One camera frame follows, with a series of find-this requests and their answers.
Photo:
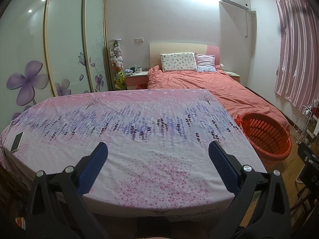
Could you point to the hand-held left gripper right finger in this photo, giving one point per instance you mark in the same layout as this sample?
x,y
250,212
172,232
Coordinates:
x,y
221,164

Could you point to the orange plastic laundry basket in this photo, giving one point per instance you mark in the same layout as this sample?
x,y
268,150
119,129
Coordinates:
x,y
269,144

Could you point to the white air conditioner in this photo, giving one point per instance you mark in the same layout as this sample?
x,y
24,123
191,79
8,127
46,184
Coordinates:
x,y
235,3

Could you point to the white mug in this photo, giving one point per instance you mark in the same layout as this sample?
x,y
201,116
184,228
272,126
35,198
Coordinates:
x,y
138,69

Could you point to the pink striped pillow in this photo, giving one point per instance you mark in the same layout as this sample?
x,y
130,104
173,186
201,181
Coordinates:
x,y
205,62

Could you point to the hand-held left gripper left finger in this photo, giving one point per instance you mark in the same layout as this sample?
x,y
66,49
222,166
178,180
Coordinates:
x,y
93,166

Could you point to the flower print sliding wardrobe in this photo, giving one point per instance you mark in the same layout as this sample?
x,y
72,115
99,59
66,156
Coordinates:
x,y
62,42

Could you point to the pink floral tablecloth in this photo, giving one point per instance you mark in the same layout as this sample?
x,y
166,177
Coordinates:
x,y
137,142

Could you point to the pink curtain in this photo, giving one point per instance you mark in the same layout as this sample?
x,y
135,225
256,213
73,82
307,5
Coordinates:
x,y
296,49

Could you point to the red duvet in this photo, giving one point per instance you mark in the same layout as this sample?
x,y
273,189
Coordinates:
x,y
211,87

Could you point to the beige pink bed headboard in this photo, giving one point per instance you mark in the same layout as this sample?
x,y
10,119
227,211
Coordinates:
x,y
179,47

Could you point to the pink white nightstand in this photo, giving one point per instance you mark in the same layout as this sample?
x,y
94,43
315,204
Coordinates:
x,y
234,76
135,78

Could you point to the white tube frame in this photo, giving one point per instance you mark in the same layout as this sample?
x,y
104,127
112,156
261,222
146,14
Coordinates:
x,y
298,181

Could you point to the white floral pillow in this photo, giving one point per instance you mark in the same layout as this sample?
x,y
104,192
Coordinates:
x,y
178,62

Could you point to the yellow green plush toy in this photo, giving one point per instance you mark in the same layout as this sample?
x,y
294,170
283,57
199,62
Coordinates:
x,y
119,79

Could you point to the white smartphone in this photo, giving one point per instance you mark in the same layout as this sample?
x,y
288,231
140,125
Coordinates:
x,y
17,142

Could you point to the air conditioner pipe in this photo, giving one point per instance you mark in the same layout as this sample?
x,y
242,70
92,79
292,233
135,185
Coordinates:
x,y
247,25

